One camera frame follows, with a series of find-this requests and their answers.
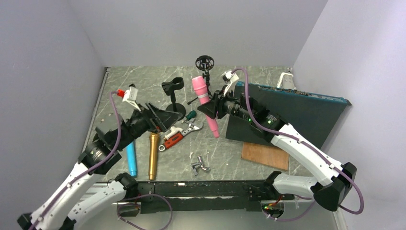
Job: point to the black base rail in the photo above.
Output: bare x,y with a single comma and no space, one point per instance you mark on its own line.
153,197

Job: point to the small metal clamp part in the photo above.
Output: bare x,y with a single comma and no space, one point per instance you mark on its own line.
199,165

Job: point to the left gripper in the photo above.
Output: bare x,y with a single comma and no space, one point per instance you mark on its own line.
158,119

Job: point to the red handle adjustable wrench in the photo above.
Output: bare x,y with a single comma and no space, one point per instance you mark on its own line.
192,126

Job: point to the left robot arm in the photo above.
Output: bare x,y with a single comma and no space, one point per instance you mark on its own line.
64,210

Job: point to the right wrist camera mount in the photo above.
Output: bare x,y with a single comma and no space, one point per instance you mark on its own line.
230,79

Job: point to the blue microphone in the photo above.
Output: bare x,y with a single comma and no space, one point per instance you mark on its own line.
131,159

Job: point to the green handle screwdriver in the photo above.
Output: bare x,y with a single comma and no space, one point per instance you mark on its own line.
192,114

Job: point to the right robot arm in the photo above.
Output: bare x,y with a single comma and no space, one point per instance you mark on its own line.
331,183

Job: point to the white bracket behind switch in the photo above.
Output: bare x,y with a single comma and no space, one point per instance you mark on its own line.
286,81

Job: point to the blue mic round-base stand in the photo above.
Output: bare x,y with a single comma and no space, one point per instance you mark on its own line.
169,89

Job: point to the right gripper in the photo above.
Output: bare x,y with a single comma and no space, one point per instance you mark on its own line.
217,104

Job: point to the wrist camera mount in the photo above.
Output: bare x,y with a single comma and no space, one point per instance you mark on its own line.
130,96
230,79

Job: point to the white plastic faucet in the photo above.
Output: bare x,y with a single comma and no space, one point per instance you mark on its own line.
172,131

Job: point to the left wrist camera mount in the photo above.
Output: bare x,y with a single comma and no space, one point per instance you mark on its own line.
130,96

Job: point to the black tripod mic stand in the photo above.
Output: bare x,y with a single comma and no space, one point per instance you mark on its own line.
205,63

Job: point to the gold microphone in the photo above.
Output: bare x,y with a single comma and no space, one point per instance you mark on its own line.
154,139

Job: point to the wooden board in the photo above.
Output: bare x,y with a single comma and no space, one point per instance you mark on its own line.
265,155

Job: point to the black network switch box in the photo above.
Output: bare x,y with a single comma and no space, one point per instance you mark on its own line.
312,115

